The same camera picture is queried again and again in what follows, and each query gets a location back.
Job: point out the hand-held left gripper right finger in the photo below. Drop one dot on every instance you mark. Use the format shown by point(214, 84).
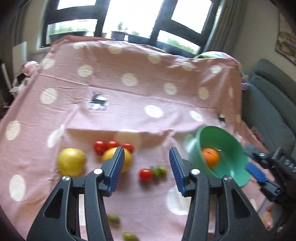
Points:
point(177, 171)

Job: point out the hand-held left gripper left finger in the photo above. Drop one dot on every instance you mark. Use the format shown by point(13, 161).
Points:
point(115, 171)

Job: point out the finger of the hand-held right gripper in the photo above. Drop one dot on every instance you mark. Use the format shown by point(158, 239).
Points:
point(254, 172)
point(261, 154)

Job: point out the red cherry tomato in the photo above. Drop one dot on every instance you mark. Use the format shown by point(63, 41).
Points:
point(112, 144)
point(145, 175)
point(99, 147)
point(128, 147)

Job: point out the orange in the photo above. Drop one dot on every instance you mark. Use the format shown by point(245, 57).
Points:
point(210, 158)

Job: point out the green plastic bowl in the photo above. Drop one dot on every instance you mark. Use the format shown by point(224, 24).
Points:
point(222, 143)

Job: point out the person's right hand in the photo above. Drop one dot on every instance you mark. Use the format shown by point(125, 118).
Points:
point(268, 216)

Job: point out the small green fruit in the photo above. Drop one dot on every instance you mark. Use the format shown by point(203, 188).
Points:
point(163, 169)
point(130, 236)
point(113, 218)
point(155, 173)

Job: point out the grey sofa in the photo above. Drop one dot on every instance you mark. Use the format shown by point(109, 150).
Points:
point(268, 104)

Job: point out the pink polka dot cloth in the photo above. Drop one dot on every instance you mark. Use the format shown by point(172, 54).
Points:
point(138, 88)

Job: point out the beige curtain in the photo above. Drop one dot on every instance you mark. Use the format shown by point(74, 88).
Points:
point(227, 25)

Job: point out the long dark planter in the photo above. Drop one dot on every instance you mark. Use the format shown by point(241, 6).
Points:
point(68, 36)
point(138, 39)

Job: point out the round dark plant pot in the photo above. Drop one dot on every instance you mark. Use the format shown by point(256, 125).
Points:
point(118, 35)

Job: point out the black framed window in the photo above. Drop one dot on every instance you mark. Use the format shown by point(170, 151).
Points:
point(152, 18)

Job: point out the wall picture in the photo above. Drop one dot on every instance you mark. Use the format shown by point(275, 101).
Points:
point(286, 41)

